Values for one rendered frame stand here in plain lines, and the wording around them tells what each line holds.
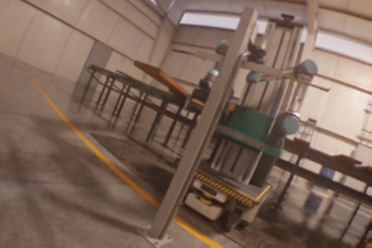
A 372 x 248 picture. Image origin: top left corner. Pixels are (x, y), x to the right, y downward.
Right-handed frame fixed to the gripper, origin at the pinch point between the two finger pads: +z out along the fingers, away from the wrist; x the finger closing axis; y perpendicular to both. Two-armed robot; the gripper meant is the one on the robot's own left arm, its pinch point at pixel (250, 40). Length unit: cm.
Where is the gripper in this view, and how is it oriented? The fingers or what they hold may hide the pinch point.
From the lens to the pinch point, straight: 120.1
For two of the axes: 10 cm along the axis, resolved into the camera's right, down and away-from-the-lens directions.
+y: 6.0, -7.8, -1.5
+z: -5.1, -2.4, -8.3
